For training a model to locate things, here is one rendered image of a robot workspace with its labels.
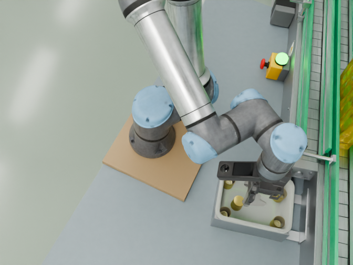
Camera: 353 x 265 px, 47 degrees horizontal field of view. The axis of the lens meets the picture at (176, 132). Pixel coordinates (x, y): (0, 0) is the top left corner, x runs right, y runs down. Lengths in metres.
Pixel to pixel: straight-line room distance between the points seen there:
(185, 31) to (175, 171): 0.47
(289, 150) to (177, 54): 0.30
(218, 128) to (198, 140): 0.05
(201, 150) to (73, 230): 0.56
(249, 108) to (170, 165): 0.47
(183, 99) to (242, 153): 0.56
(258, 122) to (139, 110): 0.37
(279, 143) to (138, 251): 0.58
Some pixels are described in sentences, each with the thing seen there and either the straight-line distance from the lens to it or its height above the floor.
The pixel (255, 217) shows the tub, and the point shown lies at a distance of 1.28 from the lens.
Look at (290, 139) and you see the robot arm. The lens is 0.87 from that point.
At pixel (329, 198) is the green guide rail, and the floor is 0.92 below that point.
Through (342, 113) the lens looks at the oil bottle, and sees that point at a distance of 1.30.
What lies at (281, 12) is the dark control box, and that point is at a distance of 1.70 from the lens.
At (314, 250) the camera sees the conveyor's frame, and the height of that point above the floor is 0.88.
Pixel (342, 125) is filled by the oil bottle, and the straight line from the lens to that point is 1.28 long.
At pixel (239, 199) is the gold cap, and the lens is 1.24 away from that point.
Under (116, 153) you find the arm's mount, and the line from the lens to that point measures 1.32.
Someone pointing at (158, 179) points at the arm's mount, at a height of 0.77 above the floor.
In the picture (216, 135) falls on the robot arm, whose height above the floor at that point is 1.21.
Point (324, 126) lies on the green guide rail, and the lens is 1.31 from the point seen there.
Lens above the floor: 1.96
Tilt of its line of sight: 61 degrees down
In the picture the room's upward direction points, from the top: 9 degrees clockwise
